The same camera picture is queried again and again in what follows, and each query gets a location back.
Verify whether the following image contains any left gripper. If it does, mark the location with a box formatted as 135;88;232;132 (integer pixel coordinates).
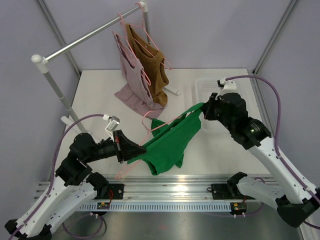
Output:
84;129;147;164

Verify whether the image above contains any pink hanger of green top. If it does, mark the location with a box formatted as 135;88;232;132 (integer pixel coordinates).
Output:
115;116;196;180

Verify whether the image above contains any green tank top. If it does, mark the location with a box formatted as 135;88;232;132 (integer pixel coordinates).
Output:
127;102;204;176

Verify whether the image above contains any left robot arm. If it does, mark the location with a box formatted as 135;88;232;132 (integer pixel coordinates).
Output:
4;130;147;240

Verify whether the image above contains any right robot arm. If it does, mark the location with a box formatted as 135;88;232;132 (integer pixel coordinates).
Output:
201;92;320;228

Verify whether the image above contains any mauve tank top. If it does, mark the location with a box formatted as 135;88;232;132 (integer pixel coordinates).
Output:
113;33;166;119

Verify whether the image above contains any pink hanger of brown top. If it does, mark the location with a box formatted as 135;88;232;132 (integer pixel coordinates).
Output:
131;12;172;70

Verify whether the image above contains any brown tank top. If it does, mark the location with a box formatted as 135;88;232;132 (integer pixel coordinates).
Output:
125;23;169;107

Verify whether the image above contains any pink hanger of mauve top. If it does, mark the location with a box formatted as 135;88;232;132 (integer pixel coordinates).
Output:
111;30;152;86

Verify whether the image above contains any white plastic basket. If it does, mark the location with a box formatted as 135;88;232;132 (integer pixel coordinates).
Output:
194;77;261;134

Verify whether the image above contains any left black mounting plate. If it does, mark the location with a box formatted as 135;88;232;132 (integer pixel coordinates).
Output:
94;183;125;200

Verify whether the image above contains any black mounting plate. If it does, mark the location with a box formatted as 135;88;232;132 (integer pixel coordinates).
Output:
94;183;125;200
206;183;254;200

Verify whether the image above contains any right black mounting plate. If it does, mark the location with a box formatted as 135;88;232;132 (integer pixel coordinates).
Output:
206;183;254;200

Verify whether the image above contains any clothes rack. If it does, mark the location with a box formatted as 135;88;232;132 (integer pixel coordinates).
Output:
30;0;182;136

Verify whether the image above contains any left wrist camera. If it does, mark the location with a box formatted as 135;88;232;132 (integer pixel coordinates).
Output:
102;114;120;140

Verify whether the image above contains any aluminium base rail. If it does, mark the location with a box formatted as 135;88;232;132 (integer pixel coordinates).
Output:
34;174;278;201

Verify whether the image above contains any white slotted cable duct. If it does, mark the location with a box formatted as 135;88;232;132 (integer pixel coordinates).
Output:
78;201;231;212

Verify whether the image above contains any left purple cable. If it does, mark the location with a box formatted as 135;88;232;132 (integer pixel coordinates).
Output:
8;113;109;240

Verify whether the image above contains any purple cable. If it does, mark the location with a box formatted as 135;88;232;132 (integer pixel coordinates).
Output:
224;74;318;226
8;113;109;240

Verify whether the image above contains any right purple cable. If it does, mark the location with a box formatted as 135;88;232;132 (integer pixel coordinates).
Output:
224;74;318;226

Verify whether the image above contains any right frame post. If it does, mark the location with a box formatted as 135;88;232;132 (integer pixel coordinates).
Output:
252;0;300;75

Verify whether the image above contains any frame post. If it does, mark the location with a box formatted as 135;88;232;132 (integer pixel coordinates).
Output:
35;0;82;78
252;0;300;75

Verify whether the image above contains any left frame post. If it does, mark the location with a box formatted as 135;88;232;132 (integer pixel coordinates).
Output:
35;0;82;78

